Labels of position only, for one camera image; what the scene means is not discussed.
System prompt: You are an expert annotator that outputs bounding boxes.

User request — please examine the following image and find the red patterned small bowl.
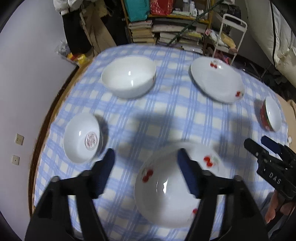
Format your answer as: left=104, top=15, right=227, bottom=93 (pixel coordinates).
left=260, top=96, right=282, bottom=132

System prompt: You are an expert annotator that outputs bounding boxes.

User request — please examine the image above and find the white cherry plate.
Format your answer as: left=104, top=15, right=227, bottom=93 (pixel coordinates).
left=134, top=142, right=229, bottom=228
left=190, top=56, right=245, bottom=104

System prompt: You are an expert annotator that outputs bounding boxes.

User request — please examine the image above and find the white bowl red seal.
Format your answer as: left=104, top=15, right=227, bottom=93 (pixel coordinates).
left=63, top=113, right=101, bottom=164

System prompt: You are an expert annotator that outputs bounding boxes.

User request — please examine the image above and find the large white bowl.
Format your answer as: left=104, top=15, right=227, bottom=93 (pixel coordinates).
left=101, top=55, right=157, bottom=99

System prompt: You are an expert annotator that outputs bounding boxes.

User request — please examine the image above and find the person's right hand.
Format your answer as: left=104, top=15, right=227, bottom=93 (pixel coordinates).
left=265, top=190, right=295, bottom=223

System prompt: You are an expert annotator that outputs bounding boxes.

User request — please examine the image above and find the white leather chair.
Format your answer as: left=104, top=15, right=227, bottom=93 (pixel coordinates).
left=245, top=1, right=295, bottom=85

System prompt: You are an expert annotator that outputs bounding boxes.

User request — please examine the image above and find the white metal trolley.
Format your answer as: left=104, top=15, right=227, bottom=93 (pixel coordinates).
left=210, top=13, right=248, bottom=65

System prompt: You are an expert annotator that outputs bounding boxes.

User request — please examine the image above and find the green black pole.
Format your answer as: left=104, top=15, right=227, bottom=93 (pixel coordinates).
left=166, top=0, right=224, bottom=47

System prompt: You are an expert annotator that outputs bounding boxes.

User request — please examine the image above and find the blue white checkered tablecloth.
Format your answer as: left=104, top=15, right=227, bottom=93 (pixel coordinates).
left=34, top=44, right=288, bottom=240

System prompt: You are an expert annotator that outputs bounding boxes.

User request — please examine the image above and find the yellow wooden shelf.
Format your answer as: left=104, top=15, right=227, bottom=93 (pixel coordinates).
left=121, top=1, right=215, bottom=53

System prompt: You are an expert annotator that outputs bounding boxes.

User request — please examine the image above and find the stack of books right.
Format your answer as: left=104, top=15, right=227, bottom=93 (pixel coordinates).
left=152, top=18, right=207, bottom=54

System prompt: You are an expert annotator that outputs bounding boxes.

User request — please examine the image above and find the stack of books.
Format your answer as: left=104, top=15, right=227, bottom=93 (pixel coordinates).
left=152, top=18, right=207, bottom=54
left=128, top=20, right=155, bottom=44

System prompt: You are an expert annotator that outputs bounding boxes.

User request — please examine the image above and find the stack of books left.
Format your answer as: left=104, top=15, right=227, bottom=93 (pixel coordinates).
left=128, top=20, right=155, bottom=44

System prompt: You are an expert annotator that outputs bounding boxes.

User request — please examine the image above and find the yellow snack bag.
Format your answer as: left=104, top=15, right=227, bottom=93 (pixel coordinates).
left=67, top=53, right=90, bottom=67

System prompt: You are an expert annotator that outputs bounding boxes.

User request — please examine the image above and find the red bag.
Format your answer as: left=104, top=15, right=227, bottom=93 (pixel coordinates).
left=150, top=0, right=175, bottom=16

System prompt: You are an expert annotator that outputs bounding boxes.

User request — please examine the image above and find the teal bag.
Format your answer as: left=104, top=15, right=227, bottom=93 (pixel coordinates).
left=124, top=0, right=150, bottom=22

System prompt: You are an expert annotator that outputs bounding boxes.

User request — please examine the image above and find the white puffer jacket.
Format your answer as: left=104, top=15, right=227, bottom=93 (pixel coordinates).
left=53, top=0, right=82, bottom=15

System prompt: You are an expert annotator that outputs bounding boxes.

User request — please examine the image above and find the wall socket lower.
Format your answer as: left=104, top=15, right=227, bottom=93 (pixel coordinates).
left=11, top=155, right=20, bottom=166

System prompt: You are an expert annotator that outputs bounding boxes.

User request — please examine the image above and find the wall socket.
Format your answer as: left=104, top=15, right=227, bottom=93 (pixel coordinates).
left=11, top=155, right=20, bottom=166
left=15, top=133, right=24, bottom=146

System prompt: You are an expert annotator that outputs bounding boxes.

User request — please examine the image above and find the wall socket upper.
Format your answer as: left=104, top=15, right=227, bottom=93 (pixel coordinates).
left=15, top=133, right=24, bottom=146

